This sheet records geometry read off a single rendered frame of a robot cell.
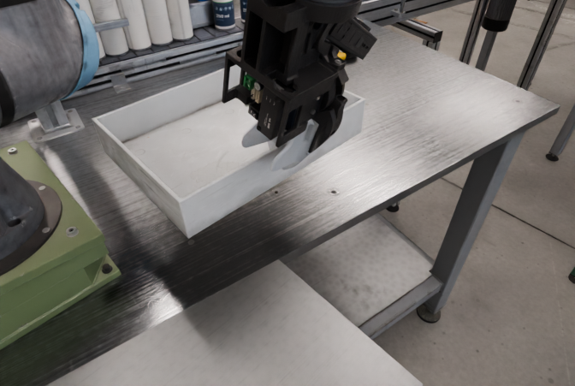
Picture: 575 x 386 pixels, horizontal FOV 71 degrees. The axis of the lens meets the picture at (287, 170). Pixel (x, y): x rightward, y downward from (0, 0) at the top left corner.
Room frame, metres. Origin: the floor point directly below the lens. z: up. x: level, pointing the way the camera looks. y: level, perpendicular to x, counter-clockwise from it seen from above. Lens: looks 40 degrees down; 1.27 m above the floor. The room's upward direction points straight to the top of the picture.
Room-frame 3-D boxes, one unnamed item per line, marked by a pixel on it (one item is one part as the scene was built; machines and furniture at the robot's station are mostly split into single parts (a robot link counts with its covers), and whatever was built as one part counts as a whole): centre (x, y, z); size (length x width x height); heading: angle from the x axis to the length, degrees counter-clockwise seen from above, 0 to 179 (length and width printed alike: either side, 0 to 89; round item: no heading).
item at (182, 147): (0.43, 0.07, 0.98); 0.27 x 0.20 x 0.05; 133
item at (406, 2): (1.53, -0.60, 0.47); 1.17 x 0.38 x 0.94; 124
